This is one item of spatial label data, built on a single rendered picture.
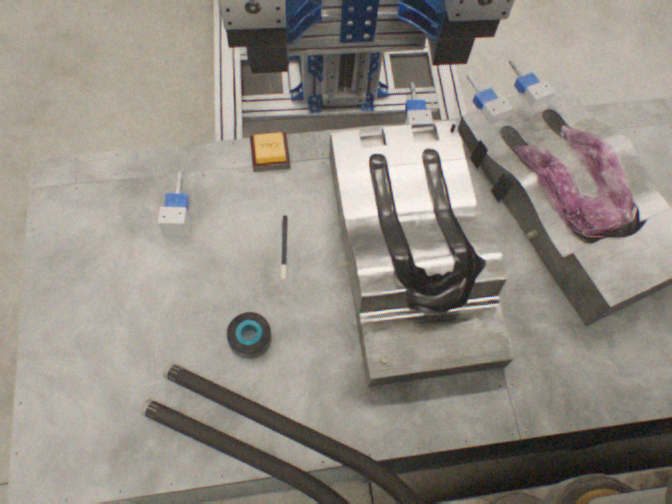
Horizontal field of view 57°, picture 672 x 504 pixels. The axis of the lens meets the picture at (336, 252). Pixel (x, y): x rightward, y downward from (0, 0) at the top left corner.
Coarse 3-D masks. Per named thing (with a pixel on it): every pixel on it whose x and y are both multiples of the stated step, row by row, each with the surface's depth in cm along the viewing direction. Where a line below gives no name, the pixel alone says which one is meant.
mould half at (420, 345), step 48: (336, 144) 125; (432, 144) 126; (336, 192) 128; (384, 240) 114; (432, 240) 114; (480, 240) 113; (384, 288) 108; (480, 288) 111; (384, 336) 111; (432, 336) 112; (480, 336) 112
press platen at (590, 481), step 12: (564, 480) 65; (576, 480) 62; (588, 480) 61; (600, 480) 61; (612, 480) 62; (552, 492) 64; (564, 492) 61; (576, 492) 61; (588, 492) 60; (600, 492) 60; (612, 492) 60; (624, 492) 61
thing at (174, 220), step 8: (176, 184) 126; (176, 192) 125; (168, 200) 124; (176, 200) 124; (184, 200) 124; (160, 208) 121; (168, 208) 121; (176, 208) 121; (184, 208) 121; (160, 216) 120; (168, 216) 121; (176, 216) 121; (184, 216) 121; (160, 224) 120; (168, 224) 120; (176, 224) 120; (184, 224) 121; (168, 232) 124; (176, 232) 124; (184, 232) 124
